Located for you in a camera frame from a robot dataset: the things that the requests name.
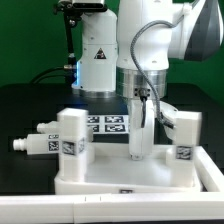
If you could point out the white square desk top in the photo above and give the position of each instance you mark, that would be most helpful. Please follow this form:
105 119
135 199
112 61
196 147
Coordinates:
108 168

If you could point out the white L-shaped fence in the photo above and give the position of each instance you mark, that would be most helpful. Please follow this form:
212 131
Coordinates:
74 209

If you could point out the white fiducial marker sheet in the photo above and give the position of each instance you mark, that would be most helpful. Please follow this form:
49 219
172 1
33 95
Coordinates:
108 124

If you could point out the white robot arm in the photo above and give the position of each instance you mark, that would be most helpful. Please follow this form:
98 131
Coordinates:
127 53

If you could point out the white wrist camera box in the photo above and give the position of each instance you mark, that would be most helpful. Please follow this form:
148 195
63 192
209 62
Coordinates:
168 114

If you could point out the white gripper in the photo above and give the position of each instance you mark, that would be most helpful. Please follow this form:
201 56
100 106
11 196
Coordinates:
141 128

